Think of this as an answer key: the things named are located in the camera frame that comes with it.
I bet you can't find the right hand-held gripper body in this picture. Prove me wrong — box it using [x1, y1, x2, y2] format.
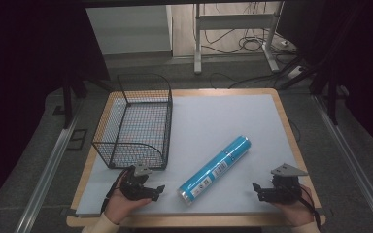
[264, 163, 310, 206]

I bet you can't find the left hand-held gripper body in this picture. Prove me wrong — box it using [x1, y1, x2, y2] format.
[119, 164, 153, 202]

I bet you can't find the person's left hand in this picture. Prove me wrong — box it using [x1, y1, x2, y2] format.
[104, 180, 153, 225]

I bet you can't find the person's right hand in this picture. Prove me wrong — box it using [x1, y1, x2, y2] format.
[272, 184, 316, 228]

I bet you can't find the blue cylindrical roll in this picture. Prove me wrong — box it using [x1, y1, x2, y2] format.
[177, 135, 253, 206]

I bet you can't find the pale grey table mat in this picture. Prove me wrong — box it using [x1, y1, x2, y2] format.
[75, 93, 301, 217]

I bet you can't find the black metal stand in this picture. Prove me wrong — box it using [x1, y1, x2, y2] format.
[60, 72, 113, 130]
[280, 56, 342, 126]

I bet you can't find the white power strip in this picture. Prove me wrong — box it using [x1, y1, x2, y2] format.
[286, 65, 306, 81]

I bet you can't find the black curtain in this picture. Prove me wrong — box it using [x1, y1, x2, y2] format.
[276, 0, 373, 159]
[0, 0, 111, 216]

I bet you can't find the grey cabinet panel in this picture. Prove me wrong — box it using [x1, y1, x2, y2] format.
[85, 4, 173, 56]

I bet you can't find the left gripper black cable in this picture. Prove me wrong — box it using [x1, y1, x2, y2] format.
[100, 169, 128, 215]

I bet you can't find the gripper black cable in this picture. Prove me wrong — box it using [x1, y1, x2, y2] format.
[100, 169, 128, 215]
[293, 184, 322, 231]

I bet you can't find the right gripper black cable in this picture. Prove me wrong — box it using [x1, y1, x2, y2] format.
[293, 184, 322, 231]

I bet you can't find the black wire mesh basket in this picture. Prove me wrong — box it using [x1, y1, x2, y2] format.
[91, 73, 174, 171]

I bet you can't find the aluminium floor rail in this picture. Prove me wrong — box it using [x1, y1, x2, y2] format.
[14, 105, 83, 233]
[312, 93, 373, 233]

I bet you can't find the black floor bracket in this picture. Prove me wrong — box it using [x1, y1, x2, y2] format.
[65, 128, 88, 151]

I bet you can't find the tangle of black floor cables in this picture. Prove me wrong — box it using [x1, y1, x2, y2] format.
[202, 2, 297, 55]

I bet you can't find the white metal desk frame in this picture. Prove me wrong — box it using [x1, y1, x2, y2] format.
[192, 2, 285, 75]

